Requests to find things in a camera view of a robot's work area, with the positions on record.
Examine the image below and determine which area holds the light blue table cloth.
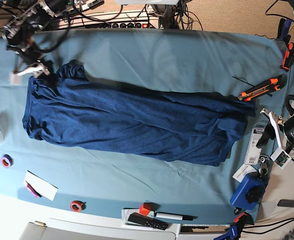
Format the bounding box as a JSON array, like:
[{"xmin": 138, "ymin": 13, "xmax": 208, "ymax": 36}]
[{"xmin": 0, "ymin": 29, "xmax": 286, "ymax": 225}]

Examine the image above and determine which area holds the black remote control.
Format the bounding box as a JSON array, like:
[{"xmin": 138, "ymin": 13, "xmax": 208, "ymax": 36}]
[{"xmin": 128, "ymin": 212, "xmax": 169, "ymax": 231}]

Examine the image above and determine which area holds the blue black spring clamp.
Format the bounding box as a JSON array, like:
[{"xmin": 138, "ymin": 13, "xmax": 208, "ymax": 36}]
[{"xmin": 276, "ymin": 18, "xmax": 292, "ymax": 41}]

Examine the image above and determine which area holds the black zip tie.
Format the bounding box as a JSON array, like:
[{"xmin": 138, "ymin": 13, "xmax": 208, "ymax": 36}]
[{"xmin": 232, "ymin": 75, "xmax": 272, "ymax": 97}]

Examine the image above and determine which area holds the blue t-shirt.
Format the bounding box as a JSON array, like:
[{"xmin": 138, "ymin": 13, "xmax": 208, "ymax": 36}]
[{"xmin": 23, "ymin": 62, "xmax": 255, "ymax": 167}]

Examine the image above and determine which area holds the white power strip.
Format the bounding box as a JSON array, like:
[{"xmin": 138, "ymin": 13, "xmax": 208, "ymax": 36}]
[{"xmin": 50, "ymin": 9, "xmax": 161, "ymax": 30}]

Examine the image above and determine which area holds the blue box with black knob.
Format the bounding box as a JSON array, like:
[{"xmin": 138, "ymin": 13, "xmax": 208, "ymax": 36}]
[{"xmin": 230, "ymin": 173, "xmax": 268, "ymax": 211}]

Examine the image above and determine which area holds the clear blister pack with label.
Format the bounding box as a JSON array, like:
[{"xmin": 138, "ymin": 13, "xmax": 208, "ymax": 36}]
[{"xmin": 244, "ymin": 122, "xmax": 268, "ymax": 166}]

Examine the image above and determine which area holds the orange black clamp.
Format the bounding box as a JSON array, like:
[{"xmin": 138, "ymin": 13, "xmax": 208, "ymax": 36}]
[{"xmin": 280, "ymin": 42, "xmax": 294, "ymax": 72}]

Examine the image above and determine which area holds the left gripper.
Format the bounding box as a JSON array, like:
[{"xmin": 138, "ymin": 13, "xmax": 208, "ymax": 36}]
[{"xmin": 256, "ymin": 116, "xmax": 294, "ymax": 150}]

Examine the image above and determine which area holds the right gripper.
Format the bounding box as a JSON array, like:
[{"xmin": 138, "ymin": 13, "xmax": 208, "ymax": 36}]
[{"xmin": 8, "ymin": 37, "xmax": 46, "ymax": 65}]

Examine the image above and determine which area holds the black phone device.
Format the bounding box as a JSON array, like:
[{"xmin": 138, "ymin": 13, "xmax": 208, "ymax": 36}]
[{"xmin": 277, "ymin": 199, "xmax": 294, "ymax": 208}]

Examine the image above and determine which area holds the pink pen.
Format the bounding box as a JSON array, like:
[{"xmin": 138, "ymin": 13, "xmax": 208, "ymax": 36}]
[{"xmin": 24, "ymin": 182, "xmax": 42, "ymax": 198}]

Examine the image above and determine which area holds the purple tape roll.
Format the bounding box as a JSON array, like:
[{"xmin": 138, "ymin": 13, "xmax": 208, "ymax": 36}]
[{"xmin": 1, "ymin": 154, "xmax": 13, "ymax": 168}]

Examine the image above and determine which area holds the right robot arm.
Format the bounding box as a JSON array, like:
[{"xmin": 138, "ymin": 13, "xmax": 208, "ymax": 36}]
[{"xmin": 2, "ymin": 0, "xmax": 71, "ymax": 65}]

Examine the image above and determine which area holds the white notepad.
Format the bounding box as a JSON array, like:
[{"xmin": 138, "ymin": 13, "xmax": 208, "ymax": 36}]
[{"xmin": 24, "ymin": 171, "xmax": 58, "ymax": 201}]

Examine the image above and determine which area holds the white paper tag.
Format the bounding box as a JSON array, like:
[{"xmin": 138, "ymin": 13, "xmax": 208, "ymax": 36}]
[{"xmin": 232, "ymin": 164, "xmax": 256, "ymax": 183}]

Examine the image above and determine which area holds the blue orange bottom clamp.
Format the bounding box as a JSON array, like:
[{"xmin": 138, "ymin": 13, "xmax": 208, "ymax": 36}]
[{"xmin": 214, "ymin": 212, "xmax": 252, "ymax": 240}]

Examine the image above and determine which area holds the red cube block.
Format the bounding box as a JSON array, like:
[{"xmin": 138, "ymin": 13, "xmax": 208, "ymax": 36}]
[{"xmin": 139, "ymin": 203, "xmax": 152, "ymax": 216}]

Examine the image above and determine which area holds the orange black utility knife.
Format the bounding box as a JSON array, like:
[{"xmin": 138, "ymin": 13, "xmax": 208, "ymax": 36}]
[{"xmin": 238, "ymin": 74, "xmax": 287, "ymax": 102}]

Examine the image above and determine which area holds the red tape roll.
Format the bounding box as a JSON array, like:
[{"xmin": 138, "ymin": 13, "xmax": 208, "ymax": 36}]
[{"xmin": 70, "ymin": 200, "xmax": 86, "ymax": 213}]

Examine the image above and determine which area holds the white black marker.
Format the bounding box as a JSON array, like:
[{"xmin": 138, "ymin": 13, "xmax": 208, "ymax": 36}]
[{"xmin": 154, "ymin": 212, "xmax": 197, "ymax": 221}]

